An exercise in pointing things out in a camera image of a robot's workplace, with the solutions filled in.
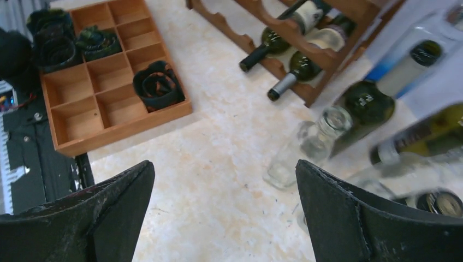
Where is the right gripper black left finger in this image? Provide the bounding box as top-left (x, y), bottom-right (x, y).
top-left (1, 160), bottom-right (155, 261)

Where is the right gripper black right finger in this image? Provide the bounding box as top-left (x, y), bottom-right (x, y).
top-left (295, 160), bottom-right (462, 261)

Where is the clear square glass bottle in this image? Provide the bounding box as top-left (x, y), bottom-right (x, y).
top-left (263, 105), bottom-right (353, 190)

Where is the green wine bottle dark label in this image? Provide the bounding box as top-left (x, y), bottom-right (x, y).
top-left (267, 14), bottom-right (357, 102)

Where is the green wine bottle white label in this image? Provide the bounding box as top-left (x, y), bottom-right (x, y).
top-left (239, 1), bottom-right (332, 72)

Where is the clear liquor bottle black cap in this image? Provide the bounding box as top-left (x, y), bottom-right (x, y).
top-left (346, 158), bottom-right (462, 218)

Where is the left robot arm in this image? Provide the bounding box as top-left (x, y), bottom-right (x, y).
top-left (1, 29), bottom-right (40, 94)

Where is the dark bottle brown label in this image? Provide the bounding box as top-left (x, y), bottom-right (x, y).
top-left (330, 40), bottom-right (444, 158)

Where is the wooden wine rack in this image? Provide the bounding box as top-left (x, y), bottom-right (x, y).
top-left (185, 0), bottom-right (408, 108)

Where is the tall green wine bottle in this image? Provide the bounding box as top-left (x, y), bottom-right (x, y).
top-left (369, 102), bottom-right (462, 165)

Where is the blue square glass bottle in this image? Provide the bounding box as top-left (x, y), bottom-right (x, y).
top-left (364, 4), bottom-right (462, 98)

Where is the wooden compartment tray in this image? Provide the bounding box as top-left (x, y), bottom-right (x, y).
top-left (41, 1), bottom-right (193, 157)

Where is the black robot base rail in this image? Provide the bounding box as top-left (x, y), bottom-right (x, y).
top-left (1, 81), bottom-right (94, 215)

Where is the black cable coil in tray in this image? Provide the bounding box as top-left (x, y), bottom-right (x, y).
top-left (132, 60), bottom-right (186, 113)

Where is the black cable coil tray middle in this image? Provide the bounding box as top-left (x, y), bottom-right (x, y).
top-left (76, 26), bottom-right (122, 61)

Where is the black cable coil tray corner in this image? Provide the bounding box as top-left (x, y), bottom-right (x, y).
top-left (26, 8), bottom-right (83, 74)

